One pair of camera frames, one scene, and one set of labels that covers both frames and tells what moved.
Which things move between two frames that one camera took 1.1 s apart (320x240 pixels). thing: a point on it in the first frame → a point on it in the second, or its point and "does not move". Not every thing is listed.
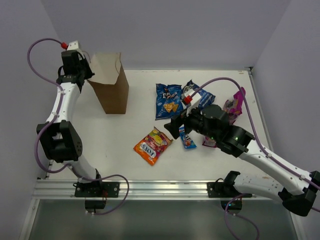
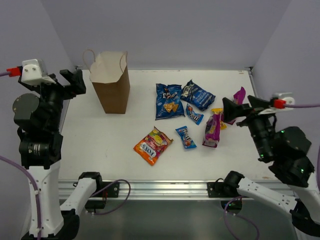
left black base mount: [96, 188] does not move
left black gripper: [85, 72] → [60, 88]
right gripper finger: [174, 126] → [231, 110]
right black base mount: [226, 189] does not move
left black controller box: [95, 204] does not move
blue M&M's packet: [187, 142] does not move
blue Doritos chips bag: [169, 101] does not move
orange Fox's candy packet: [150, 147] does not move
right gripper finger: [177, 121] → [257, 102]
